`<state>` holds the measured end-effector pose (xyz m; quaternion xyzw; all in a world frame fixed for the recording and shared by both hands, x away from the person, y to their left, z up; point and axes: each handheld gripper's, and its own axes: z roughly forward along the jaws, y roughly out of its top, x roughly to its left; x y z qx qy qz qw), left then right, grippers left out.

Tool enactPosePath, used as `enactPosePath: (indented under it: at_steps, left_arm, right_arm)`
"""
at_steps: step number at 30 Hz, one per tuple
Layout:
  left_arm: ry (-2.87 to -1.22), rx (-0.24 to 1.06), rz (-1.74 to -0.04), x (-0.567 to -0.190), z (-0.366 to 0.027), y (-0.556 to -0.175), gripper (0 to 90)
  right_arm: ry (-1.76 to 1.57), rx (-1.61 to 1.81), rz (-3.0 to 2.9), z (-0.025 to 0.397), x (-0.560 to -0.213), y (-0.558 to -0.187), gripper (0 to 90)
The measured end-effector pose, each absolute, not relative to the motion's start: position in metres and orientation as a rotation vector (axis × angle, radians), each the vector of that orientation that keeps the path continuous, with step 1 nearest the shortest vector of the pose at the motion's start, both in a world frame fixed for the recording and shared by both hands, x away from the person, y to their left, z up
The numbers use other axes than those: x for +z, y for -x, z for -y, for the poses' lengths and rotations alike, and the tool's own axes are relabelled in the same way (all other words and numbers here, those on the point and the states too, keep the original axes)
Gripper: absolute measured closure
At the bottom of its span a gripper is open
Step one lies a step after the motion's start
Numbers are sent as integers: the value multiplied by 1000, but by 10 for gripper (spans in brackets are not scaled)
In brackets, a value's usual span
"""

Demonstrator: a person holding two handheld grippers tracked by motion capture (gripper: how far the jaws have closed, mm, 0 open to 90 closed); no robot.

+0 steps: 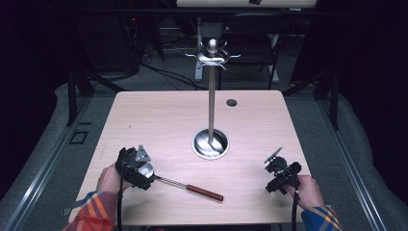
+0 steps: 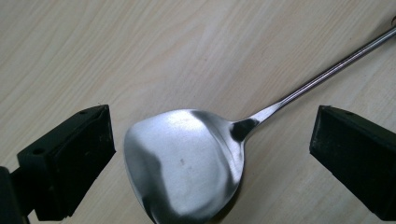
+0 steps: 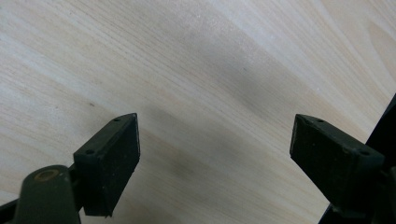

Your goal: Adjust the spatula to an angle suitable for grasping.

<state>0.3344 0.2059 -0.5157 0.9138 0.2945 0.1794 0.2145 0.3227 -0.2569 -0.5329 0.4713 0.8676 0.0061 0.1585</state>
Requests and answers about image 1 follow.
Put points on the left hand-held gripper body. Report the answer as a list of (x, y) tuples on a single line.
[(128, 165)]

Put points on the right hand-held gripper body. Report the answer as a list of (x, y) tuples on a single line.
[(287, 171)]

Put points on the person's left hand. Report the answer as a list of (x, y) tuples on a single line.
[(109, 179)]

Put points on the person's right hand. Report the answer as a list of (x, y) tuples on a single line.
[(308, 191)]

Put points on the metal utensil stand with hooks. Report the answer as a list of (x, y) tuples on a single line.
[(211, 109)]

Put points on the black metal stand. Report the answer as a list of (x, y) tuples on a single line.
[(72, 96), (333, 96)]

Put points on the black folding chair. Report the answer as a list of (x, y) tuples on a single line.
[(253, 35)]

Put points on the white desk with legs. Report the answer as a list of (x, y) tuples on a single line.
[(243, 3)]

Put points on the aluminium floor rail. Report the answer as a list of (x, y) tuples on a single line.
[(352, 173), (38, 179)]

